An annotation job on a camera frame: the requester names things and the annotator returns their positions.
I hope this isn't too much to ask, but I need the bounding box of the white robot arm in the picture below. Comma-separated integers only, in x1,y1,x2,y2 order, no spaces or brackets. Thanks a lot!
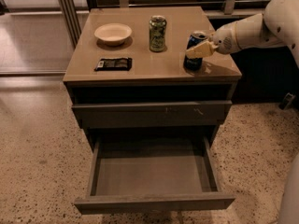
185,0,299,224

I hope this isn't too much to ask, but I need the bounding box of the closed grey top drawer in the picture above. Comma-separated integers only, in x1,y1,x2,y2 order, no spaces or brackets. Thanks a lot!
72,101,232,129

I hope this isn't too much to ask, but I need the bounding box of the grey drawer cabinet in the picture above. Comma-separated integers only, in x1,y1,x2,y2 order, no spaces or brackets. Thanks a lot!
63,6,243,216

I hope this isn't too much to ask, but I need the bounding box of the black snack packet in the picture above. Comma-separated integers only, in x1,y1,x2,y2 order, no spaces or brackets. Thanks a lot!
94,58,133,71

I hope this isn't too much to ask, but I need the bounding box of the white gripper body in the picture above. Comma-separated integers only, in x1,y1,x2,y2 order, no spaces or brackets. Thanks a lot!
212,21,241,54

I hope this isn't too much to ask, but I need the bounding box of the open grey middle drawer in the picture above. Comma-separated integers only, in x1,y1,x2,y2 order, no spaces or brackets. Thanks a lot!
75,138,235,215

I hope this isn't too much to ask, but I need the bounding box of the green soda can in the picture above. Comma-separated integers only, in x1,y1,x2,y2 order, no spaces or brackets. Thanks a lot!
149,15,167,52

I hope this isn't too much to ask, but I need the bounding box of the small dark floor object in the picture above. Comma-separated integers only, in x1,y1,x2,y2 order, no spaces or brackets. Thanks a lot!
278,92,296,110

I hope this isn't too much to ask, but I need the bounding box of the white paper bowl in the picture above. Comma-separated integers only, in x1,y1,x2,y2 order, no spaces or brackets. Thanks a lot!
94,23,132,46

